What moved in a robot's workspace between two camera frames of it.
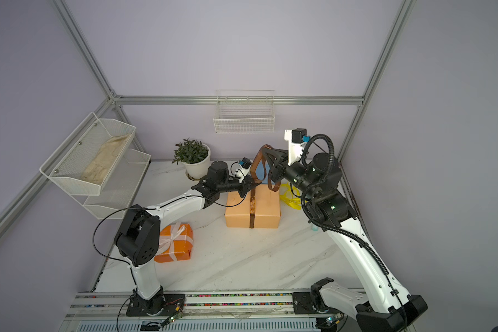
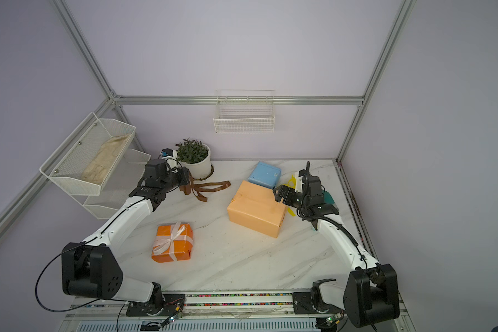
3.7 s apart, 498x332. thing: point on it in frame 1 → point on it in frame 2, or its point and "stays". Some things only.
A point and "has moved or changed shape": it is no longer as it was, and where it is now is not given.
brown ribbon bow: x=252 y=221 has moved or changed shape
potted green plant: x=196 y=156 stays
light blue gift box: x=260 y=174 stays
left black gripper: x=245 y=187 → x=183 y=173
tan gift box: x=267 y=208 has moved or changed shape
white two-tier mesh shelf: x=97 y=167 stays
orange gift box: x=176 y=243 stays
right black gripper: x=281 y=171 → x=284 y=189
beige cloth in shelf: x=102 y=162 stays
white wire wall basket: x=244 y=111 stays
